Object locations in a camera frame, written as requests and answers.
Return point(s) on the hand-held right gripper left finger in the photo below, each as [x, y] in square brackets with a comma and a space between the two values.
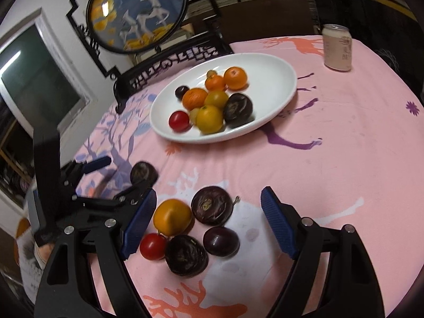
[140, 222]

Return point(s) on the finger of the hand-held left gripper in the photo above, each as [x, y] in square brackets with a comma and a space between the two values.
[97, 163]
[126, 197]

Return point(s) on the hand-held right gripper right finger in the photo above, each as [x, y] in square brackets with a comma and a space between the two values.
[278, 225]

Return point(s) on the red cherry tomato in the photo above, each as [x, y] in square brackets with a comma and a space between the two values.
[179, 121]
[153, 246]

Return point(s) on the small yellow-green longan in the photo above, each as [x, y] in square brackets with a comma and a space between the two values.
[211, 73]
[193, 115]

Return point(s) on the dark purple plum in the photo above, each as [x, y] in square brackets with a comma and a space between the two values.
[181, 92]
[221, 241]

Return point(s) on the yellow-orange kumquat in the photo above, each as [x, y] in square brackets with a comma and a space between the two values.
[217, 98]
[172, 217]
[209, 119]

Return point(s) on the small orange mandarin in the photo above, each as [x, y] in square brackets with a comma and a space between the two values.
[215, 83]

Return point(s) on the white oval plate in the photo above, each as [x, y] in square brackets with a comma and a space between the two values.
[265, 82]

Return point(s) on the large orange mandarin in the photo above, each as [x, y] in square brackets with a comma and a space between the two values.
[236, 78]

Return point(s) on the thin fruit stem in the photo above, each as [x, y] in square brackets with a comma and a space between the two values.
[236, 200]

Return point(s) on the pink printed tablecloth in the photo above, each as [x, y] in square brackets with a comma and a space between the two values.
[331, 172]

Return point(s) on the black carved wooden chair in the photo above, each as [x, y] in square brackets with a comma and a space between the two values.
[165, 63]

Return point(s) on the round deer painting screen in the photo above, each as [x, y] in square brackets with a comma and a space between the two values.
[139, 10]

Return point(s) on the pale drink can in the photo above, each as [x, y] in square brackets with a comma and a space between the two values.
[338, 48]

